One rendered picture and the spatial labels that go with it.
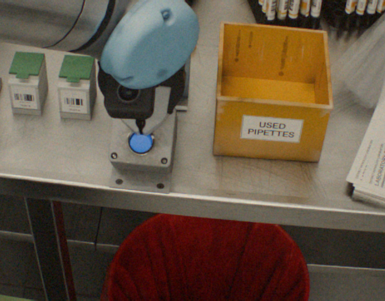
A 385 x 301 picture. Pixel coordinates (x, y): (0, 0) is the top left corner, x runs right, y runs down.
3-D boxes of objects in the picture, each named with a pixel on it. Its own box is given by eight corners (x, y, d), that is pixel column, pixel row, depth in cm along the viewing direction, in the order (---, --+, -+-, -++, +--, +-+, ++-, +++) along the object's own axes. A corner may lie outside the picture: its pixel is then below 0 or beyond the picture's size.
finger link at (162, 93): (174, 106, 97) (177, 47, 90) (168, 145, 93) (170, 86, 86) (147, 103, 97) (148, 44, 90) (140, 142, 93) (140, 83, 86)
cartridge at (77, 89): (59, 118, 104) (56, 80, 99) (67, 91, 107) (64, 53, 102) (90, 120, 104) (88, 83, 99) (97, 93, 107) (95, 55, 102)
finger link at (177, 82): (184, 105, 90) (187, 46, 84) (183, 116, 89) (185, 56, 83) (140, 101, 90) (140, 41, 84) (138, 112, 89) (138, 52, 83)
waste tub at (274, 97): (210, 156, 101) (216, 98, 93) (215, 77, 110) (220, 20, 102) (320, 164, 101) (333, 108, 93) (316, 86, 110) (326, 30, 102)
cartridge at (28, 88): (12, 113, 104) (6, 76, 99) (20, 87, 107) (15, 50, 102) (41, 116, 104) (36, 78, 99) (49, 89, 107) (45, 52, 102)
